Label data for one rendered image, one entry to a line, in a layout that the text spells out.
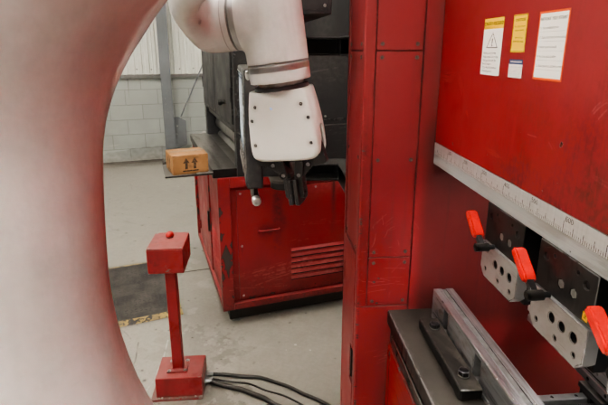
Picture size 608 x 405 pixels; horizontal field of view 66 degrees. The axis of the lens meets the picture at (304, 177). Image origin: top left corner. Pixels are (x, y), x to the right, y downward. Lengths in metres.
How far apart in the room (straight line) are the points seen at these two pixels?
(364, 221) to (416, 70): 0.45
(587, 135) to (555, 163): 0.09
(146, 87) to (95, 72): 7.18
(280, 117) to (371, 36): 0.70
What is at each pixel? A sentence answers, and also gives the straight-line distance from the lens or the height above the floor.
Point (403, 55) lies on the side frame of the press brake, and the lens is 1.33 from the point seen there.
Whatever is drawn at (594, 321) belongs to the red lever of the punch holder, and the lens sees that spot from 0.77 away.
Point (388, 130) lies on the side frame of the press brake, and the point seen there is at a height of 1.44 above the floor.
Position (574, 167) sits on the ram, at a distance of 0.84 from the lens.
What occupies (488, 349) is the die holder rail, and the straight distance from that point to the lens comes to 1.27.
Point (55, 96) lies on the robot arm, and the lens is 0.21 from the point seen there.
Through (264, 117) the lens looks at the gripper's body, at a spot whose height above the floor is 1.57.
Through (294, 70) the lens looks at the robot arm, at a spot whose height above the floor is 1.63.
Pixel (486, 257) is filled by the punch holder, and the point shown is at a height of 1.22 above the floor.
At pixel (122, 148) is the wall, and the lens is 7.52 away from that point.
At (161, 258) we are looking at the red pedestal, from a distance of 2.22.
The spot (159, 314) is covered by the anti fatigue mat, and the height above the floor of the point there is 0.01.
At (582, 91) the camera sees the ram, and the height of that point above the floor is 1.59.
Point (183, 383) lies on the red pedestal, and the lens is 2.57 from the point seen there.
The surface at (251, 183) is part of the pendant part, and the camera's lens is 1.45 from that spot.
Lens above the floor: 1.66
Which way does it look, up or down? 15 degrees down
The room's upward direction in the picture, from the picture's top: straight up
